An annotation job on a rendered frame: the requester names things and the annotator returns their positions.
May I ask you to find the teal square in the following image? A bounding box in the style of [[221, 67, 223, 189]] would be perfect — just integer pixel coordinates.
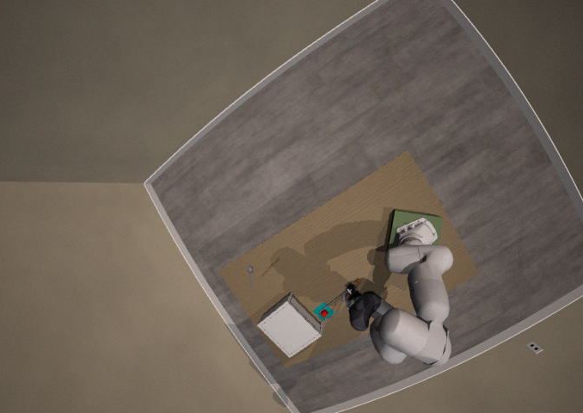
[[313, 302, 334, 321]]

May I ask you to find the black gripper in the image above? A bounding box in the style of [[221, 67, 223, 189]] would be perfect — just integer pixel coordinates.
[[346, 281, 361, 301]]

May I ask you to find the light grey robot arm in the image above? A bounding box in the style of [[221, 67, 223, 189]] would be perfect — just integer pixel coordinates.
[[348, 218, 453, 367]]

